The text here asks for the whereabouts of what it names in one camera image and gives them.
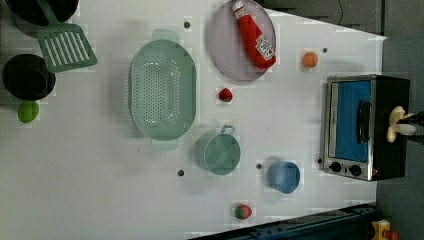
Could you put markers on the grey round plate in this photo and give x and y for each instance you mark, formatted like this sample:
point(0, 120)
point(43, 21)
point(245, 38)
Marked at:
point(226, 45)

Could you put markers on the blue cup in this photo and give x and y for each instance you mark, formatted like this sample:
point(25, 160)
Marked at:
point(284, 176)

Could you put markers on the mint green slotted spatula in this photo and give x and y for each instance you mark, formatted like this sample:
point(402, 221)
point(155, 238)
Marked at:
point(64, 46)

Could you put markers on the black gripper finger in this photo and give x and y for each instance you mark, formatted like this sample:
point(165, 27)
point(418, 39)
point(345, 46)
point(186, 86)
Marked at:
point(415, 119)

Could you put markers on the green lime toy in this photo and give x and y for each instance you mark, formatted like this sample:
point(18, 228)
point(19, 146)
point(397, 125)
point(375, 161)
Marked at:
point(28, 111)

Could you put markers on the red plush ketchup bottle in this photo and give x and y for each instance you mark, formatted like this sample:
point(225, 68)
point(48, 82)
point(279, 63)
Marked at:
point(257, 45)

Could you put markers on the silver black toaster oven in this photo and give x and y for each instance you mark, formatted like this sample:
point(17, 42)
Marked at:
point(356, 123)

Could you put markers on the small red strawberry toy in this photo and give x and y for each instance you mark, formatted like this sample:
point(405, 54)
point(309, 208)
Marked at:
point(225, 95)

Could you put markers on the orange toy fruit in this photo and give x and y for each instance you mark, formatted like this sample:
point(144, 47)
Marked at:
point(310, 60)

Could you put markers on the black round pot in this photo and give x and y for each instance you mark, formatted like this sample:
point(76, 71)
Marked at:
point(26, 77)

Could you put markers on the red green strawberry toy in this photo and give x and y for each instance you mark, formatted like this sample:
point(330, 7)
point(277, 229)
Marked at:
point(242, 212)

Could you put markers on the mint green cup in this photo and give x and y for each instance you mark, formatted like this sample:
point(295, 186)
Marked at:
point(218, 153)

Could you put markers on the mint green colander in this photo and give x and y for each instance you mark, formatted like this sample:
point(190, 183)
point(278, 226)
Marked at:
point(162, 90)

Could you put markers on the yellow orange button box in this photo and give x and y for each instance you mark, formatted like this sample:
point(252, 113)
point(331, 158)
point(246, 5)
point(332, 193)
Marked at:
point(383, 231)

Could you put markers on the black pan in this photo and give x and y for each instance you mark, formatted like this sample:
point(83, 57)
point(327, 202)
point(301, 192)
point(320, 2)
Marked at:
point(30, 11)

